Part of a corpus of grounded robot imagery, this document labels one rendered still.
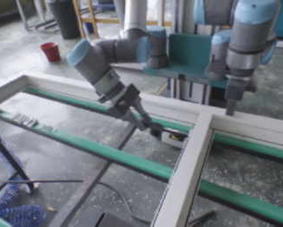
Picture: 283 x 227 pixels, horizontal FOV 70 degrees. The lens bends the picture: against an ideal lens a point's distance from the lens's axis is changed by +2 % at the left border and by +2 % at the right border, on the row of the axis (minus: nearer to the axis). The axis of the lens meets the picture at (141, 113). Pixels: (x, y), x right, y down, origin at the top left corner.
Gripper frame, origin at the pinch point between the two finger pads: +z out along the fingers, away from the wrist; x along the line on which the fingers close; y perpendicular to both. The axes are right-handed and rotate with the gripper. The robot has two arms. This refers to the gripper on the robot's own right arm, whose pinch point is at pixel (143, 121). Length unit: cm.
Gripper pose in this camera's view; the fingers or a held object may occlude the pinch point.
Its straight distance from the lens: 73.5
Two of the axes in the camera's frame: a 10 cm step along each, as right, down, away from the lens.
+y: 6.4, -2.6, -7.3
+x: 4.3, -6.7, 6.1
